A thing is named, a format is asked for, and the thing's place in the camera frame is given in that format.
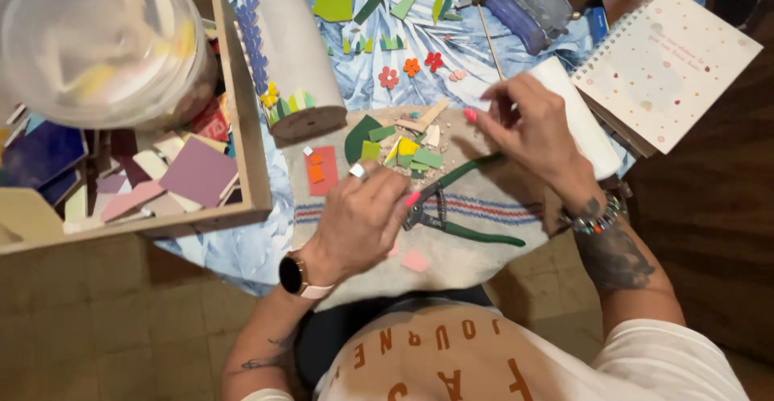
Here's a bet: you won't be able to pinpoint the person's left hand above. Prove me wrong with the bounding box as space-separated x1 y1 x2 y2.
300 159 422 287

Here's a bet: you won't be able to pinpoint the grey half-round mosaic base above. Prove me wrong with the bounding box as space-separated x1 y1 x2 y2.
236 0 348 142

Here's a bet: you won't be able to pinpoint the green-handled tile nippers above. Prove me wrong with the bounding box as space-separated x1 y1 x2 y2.
402 153 527 247

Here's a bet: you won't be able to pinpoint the white paper pad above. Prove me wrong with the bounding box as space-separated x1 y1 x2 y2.
478 56 624 181

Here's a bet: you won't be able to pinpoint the person's white printed shirt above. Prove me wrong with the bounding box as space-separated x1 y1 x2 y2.
242 304 751 401

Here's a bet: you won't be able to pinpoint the person's right hand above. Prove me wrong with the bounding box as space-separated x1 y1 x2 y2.
462 73 599 211

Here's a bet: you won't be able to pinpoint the heap of green yellow fragments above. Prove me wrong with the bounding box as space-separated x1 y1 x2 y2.
362 100 451 181

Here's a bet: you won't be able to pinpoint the beaded bracelet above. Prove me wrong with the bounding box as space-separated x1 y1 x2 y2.
559 191 626 235

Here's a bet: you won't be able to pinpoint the black smartwatch with pink strap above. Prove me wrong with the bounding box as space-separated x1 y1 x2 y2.
279 250 336 300

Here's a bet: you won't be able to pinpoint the blue-handled cutter with clear catcher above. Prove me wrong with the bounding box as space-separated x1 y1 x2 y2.
454 0 581 57

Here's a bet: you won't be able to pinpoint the spiral notebook with dotted cover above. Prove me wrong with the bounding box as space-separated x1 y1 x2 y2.
571 0 764 155

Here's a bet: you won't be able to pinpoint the row of small green pieces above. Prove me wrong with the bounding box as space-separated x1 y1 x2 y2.
327 33 407 56

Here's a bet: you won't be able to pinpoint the clear plastic tub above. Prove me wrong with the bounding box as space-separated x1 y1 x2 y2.
0 0 218 130

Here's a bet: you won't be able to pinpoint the blue leaf-print tablecloth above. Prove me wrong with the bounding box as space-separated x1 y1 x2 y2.
154 0 711 296

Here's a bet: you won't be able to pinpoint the pile of coloured tile offcuts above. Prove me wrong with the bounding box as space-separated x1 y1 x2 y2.
0 87 244 235

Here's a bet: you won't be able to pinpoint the pink tile piece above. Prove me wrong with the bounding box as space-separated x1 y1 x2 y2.
400 250 431 274

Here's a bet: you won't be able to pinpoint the red rectangular tile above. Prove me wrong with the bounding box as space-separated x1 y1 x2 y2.
304 146 339 197

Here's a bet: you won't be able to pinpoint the thin wooden stick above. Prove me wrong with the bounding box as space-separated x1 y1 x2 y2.
470 0 506 81

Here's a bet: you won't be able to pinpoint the wooden tray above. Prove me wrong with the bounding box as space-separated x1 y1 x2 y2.
0 0 274 256

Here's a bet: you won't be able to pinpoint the dark green curved tile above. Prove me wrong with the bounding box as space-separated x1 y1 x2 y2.
345 115 383 165

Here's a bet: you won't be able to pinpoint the mauve square tile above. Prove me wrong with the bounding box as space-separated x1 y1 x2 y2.
158 137 239 208

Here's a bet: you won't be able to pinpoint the beige cloth with striped band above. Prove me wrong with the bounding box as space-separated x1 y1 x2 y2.
281 106 605 311

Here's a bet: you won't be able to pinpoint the light green triangular tile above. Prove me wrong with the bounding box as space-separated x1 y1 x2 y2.
390 0 422 21

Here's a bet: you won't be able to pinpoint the small blue box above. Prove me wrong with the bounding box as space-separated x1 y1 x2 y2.
587 5 610 45

